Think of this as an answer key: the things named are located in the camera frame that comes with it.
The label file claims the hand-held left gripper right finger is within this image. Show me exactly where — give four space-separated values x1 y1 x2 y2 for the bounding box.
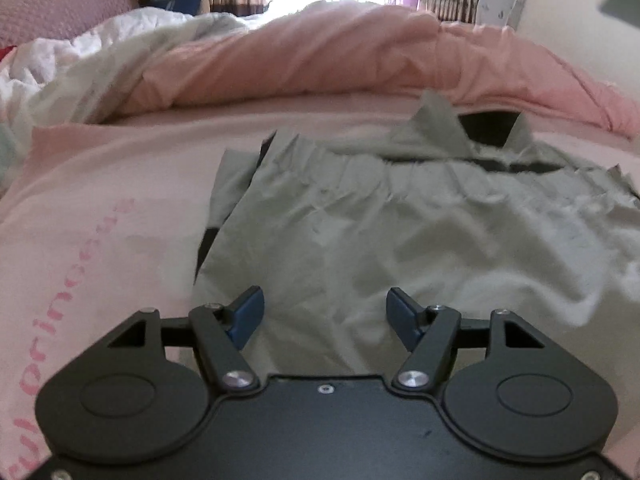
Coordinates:
386 286 547 393

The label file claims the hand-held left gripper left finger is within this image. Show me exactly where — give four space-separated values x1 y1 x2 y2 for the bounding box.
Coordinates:
105 285 265 393

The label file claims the grey and black jacket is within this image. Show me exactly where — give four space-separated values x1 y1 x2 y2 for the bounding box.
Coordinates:
192 91 640 378

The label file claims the pink printed blanket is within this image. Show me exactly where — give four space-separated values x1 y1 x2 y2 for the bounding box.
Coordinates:
0 105 640 463

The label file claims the pink duvet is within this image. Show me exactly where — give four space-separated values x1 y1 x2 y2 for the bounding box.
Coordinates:
120 2 640 142

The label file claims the white quilted comforter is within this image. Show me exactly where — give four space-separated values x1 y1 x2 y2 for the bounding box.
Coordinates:
0 7 261 196

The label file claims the white patterned pillow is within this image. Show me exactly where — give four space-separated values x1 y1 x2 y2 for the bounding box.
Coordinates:
476 0 529 29

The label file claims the pink quilted pillow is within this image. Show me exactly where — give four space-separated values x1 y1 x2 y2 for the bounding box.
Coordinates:
0 0 139 54

